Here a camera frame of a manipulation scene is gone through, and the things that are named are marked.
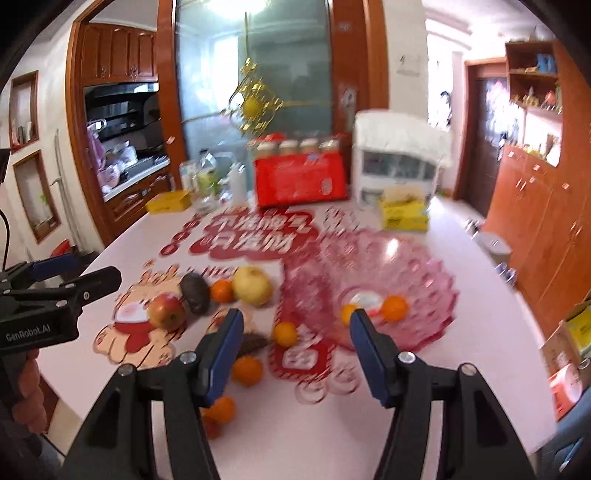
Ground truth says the red apple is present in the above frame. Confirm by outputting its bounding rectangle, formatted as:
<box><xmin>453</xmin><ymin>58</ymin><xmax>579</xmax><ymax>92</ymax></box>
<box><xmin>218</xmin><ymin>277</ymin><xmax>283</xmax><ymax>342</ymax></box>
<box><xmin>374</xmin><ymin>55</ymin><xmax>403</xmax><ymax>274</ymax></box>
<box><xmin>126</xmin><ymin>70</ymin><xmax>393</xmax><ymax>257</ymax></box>
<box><xmin>147</xmin><ymin>292</ymin><xmax>186</xmax><ymax>332</ymax></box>

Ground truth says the dark avocado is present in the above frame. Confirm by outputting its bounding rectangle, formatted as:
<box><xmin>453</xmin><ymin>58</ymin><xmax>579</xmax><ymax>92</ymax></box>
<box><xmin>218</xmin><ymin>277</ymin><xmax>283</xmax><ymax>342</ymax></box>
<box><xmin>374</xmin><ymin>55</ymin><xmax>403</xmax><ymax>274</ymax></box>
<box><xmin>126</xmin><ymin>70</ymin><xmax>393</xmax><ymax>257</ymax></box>
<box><xmin>179</xmin><ymin>272</ymin><xmax>211</xmax><ymax>316</ymax></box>

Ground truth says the yellow pear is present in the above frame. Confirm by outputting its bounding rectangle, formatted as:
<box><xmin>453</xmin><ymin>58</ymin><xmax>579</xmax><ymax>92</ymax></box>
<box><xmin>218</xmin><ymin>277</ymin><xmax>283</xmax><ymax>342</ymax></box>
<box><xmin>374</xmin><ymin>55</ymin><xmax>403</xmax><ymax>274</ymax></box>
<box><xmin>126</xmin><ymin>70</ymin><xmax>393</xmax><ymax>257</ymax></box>
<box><xmin>231</xmin><ymin>266</ymin><xmax>273</xmax><ymax>307</ymax></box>

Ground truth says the pink glass fruit bowl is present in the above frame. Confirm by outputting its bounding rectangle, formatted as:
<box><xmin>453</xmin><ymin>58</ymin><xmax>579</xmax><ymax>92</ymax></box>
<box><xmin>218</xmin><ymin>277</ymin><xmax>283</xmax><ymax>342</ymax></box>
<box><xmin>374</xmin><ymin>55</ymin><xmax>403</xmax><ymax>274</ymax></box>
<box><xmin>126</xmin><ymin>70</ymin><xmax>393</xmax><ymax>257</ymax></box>
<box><xmin>276</xmin><ymin>229</ymin><xmax>459</xmax><ymax>351</ymax></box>

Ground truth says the small orange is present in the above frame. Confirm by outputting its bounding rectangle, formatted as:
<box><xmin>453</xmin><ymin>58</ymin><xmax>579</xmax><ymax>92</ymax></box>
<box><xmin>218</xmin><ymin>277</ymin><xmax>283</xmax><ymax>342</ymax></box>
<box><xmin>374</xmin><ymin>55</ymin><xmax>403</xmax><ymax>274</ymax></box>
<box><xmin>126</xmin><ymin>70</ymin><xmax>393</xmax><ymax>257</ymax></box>
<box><xmin>339</xmin><ymin>304</ymin><xmax>358</xmax><ymax>327</ymax></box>
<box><xmin>273</xmin><ymin>321</ymin><xmax>298</xmax><ymax>348</ymax></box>

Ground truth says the person's left hand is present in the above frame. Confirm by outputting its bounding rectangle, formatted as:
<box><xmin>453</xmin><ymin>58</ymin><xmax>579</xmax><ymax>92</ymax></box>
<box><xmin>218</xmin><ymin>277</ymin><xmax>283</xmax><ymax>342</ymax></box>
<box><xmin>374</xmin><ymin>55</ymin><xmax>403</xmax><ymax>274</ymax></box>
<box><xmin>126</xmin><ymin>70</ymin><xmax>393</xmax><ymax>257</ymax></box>
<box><xmin>12</xmin><ymin>350</ymin><xmax>47</xmax><ymax>434</ymax></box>

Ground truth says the yellow flat box left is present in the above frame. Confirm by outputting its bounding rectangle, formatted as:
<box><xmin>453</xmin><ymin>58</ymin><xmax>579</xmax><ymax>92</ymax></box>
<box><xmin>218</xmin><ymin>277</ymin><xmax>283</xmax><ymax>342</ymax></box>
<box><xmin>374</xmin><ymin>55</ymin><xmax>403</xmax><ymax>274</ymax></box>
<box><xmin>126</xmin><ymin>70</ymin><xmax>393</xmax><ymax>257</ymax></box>
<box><xmin>145</xmin><ymin>191</ymin><xmax>191</xmax><ymax>215</ymax></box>

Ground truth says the orange beside avocado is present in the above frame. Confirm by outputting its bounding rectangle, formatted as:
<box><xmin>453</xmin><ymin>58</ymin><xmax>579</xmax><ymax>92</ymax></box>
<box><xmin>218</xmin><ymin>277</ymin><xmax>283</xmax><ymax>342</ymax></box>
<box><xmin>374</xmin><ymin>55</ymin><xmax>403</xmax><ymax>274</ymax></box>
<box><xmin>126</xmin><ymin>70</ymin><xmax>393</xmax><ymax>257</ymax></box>
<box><xmin>209</xmin><ymin>279</ymin><xmax>235</xmax><ymax>304</ymax></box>

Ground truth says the clear glass cup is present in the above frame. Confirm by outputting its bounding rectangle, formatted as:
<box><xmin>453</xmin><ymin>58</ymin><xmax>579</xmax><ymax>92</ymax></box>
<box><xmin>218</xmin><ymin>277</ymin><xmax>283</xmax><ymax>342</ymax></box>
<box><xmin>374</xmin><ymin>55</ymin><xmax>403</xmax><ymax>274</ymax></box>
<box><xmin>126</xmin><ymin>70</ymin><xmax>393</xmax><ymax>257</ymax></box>
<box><xmin>191</xmin><ymin>192</ymin><xmax>219</xmax><ymax>215</ymax></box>

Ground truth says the white carton with blue print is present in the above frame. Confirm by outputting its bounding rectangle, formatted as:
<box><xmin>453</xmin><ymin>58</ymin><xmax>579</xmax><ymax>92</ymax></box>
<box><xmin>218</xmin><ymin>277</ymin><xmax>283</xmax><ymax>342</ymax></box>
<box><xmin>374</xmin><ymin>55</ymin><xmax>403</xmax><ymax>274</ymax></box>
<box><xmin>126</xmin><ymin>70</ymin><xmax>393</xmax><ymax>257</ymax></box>
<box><xmin>179</xmin><ymin>160</ymin><xmax>197</xmax><ymax>192</ymax></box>

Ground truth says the clear plastic bottle green label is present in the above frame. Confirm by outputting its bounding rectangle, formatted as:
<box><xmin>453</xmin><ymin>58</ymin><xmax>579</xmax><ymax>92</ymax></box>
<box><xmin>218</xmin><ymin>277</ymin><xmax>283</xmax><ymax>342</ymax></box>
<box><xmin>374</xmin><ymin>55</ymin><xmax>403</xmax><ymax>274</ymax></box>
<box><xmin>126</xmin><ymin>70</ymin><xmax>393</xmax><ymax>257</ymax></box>
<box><xmin>197</xmin><ymin>149</ymin><xmax>219</xmax><ymax>197</ymax></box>

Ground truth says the printed pink tablecloth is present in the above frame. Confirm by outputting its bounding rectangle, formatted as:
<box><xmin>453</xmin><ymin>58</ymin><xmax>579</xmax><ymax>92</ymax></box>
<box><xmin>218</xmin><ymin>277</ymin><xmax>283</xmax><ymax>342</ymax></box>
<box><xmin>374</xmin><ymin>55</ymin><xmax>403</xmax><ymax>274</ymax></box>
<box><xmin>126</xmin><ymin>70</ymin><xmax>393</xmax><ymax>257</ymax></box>
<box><xmin>40</xmin><ymin>201</ymin><xmax>556</xmax><ymax>479</ymax></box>

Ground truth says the white squeeze bottle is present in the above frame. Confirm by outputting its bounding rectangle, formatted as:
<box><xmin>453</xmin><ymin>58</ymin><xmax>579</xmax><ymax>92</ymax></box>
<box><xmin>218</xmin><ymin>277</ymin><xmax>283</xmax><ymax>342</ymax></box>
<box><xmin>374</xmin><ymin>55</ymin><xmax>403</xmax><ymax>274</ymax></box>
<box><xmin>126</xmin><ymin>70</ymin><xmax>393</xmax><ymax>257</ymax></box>
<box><xmin>216</xmin><ymin>152</ymin><xmax>249</xmax><ymax>206</ymax></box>

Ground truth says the pack of beige jars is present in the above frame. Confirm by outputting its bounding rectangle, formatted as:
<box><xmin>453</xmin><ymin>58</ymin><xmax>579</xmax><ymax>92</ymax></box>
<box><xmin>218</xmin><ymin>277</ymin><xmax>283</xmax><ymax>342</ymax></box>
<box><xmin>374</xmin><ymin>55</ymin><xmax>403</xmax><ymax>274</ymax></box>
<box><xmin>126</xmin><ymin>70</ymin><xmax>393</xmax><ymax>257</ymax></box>
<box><xmin>246</xmin><ymin>132</ymin><xmax>352</xmax><ymax>159</ymax></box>

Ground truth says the red snack package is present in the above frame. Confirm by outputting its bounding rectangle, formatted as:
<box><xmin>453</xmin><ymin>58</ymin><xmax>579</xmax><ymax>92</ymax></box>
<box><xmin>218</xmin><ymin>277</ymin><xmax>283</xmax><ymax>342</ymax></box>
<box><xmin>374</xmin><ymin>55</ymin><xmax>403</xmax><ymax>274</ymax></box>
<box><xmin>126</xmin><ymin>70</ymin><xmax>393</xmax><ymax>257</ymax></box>
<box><xmin>253</xmin><ymin>153</ymin><xmax>349</xmax><ymax>208</ymax></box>

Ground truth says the yellow tissue box right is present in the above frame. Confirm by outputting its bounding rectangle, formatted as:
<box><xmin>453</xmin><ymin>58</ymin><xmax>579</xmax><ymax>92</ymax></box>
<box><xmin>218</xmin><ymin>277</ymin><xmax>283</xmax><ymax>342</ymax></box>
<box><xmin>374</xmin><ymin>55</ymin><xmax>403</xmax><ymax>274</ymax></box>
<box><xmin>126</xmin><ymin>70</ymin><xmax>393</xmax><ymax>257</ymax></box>
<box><xmin>378</xmin><ymin>185</ymin><xmax>430</xmax><ymax>232</ymax></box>

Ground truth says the gold door ornament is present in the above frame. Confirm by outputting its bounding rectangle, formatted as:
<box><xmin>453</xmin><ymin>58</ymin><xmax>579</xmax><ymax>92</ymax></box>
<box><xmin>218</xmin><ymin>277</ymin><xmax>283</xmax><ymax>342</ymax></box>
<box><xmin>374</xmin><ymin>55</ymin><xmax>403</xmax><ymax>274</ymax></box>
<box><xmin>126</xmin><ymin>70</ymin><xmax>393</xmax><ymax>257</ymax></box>
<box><xmin>221</xmin><ymin>12</ymin><xmax>332</xmax><ymax>136</ymax></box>

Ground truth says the white countertop appliance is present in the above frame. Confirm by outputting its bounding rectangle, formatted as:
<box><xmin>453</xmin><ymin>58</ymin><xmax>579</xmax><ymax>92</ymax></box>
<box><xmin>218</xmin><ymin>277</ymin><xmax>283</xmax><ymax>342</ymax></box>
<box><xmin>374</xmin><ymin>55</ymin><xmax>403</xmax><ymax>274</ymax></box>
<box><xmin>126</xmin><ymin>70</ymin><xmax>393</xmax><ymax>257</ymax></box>
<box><xmin>351</xmin><ymin>110</ymin><xmax>452</xmax><ymax>209</ymax></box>

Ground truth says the white towel on appliance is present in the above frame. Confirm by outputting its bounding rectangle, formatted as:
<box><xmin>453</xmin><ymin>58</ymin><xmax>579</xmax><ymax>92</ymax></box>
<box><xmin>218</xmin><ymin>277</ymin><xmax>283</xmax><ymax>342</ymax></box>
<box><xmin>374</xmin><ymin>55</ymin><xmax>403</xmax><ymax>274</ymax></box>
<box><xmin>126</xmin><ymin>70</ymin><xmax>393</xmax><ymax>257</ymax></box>
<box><xmin>353</xmin><ymin>109</ymin><xmax>453</xmax><ymax>169</ymax></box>

